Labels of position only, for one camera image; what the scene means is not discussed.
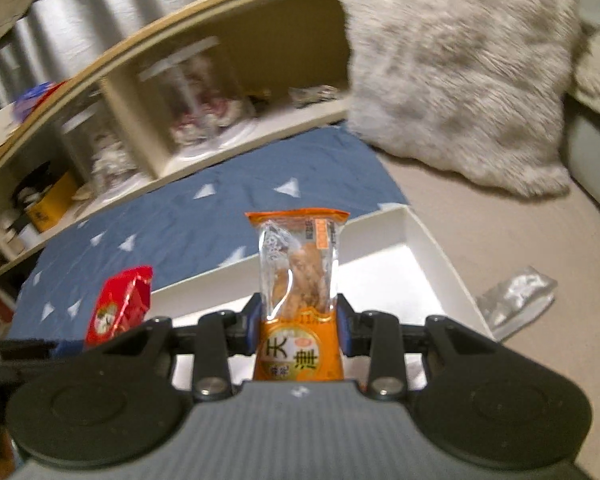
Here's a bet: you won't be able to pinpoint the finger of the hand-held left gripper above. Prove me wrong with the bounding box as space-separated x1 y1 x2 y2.
0 340 86 361

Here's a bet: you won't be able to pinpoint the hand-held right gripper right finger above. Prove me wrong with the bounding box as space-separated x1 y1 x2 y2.
336 294 510 401

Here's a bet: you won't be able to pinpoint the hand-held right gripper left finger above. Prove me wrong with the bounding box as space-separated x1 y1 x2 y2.
86 294 262 401

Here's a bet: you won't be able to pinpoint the orange twisted dough snack packet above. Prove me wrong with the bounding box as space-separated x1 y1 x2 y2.
245 210 351 383

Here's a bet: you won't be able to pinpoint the white cardboard box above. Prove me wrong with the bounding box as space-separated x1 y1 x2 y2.
150 204 496 396

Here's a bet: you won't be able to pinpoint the red twisted dough snack packet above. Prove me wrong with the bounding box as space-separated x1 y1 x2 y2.
84 266 154 351

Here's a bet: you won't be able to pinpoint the blue quilt white triangles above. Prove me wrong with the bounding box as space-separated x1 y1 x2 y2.
7 122 411 351

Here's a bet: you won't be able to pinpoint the yellow box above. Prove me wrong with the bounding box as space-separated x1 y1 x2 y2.
27 170 78 233

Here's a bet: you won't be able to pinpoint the silver foil wrapper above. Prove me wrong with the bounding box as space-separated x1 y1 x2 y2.
475 266 558 343

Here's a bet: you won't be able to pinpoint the clear display case white doll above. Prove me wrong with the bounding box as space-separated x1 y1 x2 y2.
60 105 151 196

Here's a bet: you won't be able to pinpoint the small pale ornament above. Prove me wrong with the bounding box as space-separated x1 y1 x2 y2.
290 85 341 108

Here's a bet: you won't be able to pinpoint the clear display case pink doll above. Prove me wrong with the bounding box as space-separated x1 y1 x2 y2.
137 37 256 146

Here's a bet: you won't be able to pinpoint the blue and red packet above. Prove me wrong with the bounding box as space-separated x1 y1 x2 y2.
12 80 68 121

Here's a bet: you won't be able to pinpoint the cream wooden shelf unit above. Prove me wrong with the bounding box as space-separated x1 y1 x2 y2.
0 0 353 286

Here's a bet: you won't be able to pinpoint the grey fluffy pillow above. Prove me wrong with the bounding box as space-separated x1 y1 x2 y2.
337 0 600 198

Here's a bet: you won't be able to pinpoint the pale green cushion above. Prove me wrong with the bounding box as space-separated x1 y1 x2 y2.
565 95 600 233

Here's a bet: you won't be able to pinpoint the grey curtain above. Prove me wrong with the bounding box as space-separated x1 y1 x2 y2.
0 0 341 126

